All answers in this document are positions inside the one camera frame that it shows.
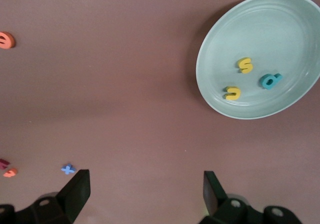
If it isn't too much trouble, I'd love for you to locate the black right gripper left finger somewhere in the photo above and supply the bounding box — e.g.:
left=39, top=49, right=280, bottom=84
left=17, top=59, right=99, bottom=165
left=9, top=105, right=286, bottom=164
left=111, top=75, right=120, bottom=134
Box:
left=0, top=169, right=91, bottom=224

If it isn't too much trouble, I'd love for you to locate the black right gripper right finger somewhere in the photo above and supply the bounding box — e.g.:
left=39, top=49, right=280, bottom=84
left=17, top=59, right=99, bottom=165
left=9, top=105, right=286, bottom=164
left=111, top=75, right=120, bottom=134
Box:
left=198, top=170, right=303, bottom=224

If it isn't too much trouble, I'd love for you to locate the yellow foam letter u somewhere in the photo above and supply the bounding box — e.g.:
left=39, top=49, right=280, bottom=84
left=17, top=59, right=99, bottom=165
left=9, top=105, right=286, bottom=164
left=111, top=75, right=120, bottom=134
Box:
left=223, top=86, right=242, bottom=101

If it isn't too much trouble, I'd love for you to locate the teal foam letter p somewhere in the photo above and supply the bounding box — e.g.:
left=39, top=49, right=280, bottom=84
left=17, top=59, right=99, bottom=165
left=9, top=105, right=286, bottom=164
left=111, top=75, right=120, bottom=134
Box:
left=258, top=73, right=284, bottom=91

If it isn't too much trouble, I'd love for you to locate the yellow foam letter s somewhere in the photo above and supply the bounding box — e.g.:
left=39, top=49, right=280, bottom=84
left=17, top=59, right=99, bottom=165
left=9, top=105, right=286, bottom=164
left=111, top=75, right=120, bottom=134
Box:
left=236, top=57, right=254, bottom=74

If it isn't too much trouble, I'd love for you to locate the blue foam letter x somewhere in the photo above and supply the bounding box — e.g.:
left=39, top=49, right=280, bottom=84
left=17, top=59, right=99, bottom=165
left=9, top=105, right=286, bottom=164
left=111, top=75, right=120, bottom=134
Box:
left=60, top=163, right=77, bottom=175

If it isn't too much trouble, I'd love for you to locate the orange foam letter t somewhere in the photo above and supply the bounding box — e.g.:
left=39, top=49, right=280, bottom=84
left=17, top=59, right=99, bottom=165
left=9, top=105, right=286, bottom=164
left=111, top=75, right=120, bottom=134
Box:
left=2, top=168, right=19, bottom=178

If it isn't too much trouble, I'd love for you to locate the orange foam letter e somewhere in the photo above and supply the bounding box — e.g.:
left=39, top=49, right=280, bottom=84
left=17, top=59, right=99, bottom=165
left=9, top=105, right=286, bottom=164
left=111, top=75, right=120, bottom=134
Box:
left=0, top=31, right=16, bottom=50

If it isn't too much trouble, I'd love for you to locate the green plate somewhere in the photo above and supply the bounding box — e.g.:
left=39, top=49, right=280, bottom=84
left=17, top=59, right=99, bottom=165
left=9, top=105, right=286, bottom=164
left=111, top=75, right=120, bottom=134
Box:
left=195, top=0, right=320, bottom=120

